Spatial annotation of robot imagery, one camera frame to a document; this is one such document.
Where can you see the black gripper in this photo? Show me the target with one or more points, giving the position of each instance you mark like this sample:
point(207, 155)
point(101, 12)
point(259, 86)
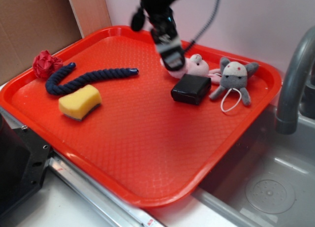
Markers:
point(168, 43)

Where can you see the black box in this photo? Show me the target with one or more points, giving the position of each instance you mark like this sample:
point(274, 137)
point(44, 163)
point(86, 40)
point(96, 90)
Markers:
point(191, 89)

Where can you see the pink plush bunny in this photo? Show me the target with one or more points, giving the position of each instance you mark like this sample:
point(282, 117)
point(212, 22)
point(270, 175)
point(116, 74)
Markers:
point(197, 68)

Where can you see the grey plush mouse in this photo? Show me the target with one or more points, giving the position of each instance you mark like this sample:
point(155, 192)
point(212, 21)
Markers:
point(234, 77)

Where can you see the red plastic tray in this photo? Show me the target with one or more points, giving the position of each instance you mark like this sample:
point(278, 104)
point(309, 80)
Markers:
point(140, 144)

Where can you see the yellow sponge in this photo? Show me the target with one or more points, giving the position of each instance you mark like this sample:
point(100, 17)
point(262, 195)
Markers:
point(79, 104)

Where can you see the crumpled red cloth ball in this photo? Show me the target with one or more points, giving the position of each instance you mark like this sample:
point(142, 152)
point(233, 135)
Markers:
point(44, 64)

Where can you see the grey faucet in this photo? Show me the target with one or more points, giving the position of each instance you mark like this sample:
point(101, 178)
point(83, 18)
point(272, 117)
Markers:
point(298, 89)

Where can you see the brown cardboard panel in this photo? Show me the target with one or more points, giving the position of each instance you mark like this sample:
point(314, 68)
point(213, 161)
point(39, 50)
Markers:
point(30, 26)

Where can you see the steel sink basin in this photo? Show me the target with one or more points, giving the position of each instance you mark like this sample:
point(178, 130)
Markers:
point(266, 179)

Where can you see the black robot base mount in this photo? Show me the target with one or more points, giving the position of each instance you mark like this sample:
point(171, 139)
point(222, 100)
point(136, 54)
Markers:
point(24, 158)

